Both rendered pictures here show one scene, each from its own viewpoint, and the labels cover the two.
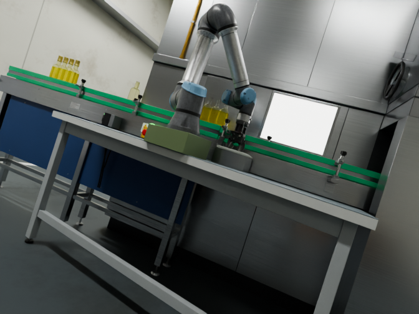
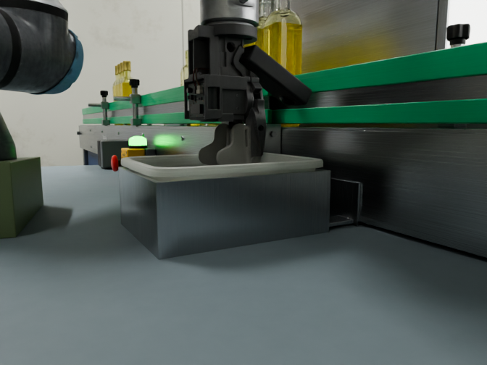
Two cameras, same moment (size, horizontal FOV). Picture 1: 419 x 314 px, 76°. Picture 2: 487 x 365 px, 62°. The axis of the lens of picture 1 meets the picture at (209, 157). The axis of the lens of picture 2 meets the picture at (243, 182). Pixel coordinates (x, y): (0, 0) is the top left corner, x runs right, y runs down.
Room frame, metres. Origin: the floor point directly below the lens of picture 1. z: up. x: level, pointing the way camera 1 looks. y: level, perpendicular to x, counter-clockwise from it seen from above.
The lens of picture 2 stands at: (1.10, -0.52, 0.88)
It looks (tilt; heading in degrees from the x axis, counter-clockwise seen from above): 8 degrees down; 45
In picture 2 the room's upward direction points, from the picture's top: straight up
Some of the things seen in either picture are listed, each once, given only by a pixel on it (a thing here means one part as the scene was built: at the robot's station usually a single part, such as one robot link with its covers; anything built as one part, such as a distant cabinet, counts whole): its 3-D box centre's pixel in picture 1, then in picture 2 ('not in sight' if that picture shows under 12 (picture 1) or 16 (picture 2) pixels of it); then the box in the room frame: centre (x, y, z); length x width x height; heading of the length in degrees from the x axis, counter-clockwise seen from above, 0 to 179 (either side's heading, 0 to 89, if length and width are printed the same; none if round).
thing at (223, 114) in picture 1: (220, 124); (282, 69); (1.71, 0.00, 0.99); 0.06 x 0.06 x 0.21; 74
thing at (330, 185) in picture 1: (336, 172); not in sight; (1.40, -0.66, 0.90); 0.17 x 0.05 x 0.23; 164
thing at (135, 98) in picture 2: (135, 104); (127, 103); (1.69, 0.55, 0.94); 0.07 x 0.04 x 0.13; 164
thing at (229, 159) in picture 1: (233, 161); (238, 196); (1.47, -0.13, 0.79); 0.27 x 0.17 x 0.08; 164
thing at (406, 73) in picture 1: (396, 81); not in sight; (1.49, -0.87, 1.49); 0.21 x 0.05 x 0.21; 164
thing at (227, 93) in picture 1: (234, 98); not in sight; (1.42, -0.03, 1.10); 0.11 x 0.11 x 0.08; 23
